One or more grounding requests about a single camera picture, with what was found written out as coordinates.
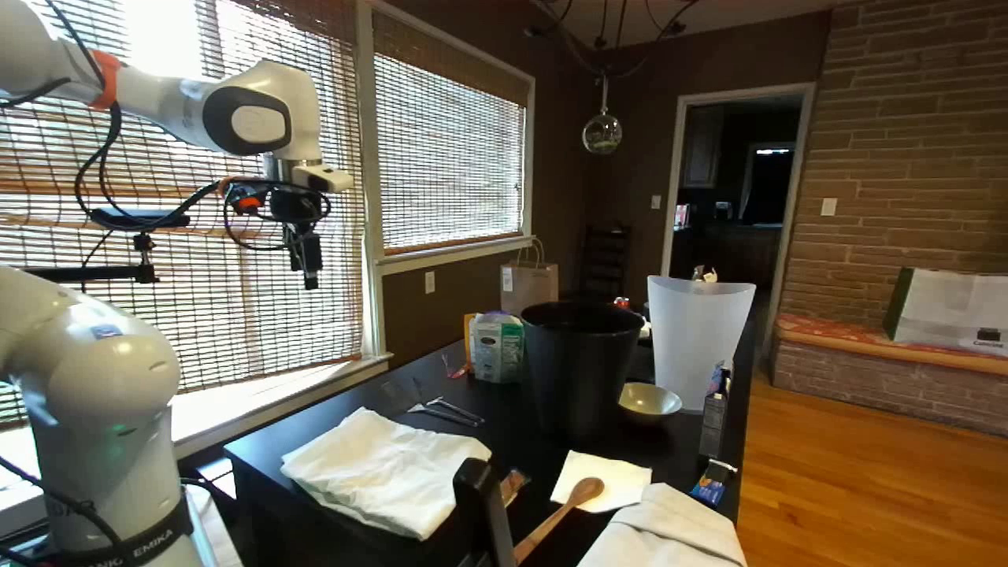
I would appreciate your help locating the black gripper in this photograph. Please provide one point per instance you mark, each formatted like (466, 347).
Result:
(301, 210)

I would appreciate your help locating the wooden spoon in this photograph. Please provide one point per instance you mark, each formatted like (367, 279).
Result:
(578, 496)

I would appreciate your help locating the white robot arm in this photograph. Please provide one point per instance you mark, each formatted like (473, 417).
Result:
(95, 381)

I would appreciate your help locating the black bucket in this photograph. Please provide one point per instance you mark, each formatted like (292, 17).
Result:
(578, 360)

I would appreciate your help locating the brown paper bag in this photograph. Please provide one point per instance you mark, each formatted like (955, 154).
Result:
(529, 279)

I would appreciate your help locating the white folded cloth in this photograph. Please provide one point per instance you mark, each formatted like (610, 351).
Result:
(384, 474)

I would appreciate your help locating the small ceramic bowl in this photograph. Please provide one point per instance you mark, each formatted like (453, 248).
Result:
(651, 402)

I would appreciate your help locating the white plastic bin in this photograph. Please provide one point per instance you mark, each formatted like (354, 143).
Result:
(693, 330)

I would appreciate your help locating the white paper napkin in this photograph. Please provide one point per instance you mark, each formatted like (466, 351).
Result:
(623, 481)

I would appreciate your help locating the spray bottle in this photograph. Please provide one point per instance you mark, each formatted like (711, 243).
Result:
(718, 414)

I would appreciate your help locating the white cloth at table edge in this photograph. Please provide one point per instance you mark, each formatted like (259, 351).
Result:
(667, 529)

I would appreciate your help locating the blue snack packet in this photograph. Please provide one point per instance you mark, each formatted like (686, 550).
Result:
(712, 484)

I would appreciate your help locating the white paper on ledge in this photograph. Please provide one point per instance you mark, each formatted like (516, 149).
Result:
(950, 309)

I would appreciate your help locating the black camera stand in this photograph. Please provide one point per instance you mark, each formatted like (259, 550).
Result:
(479, 519)

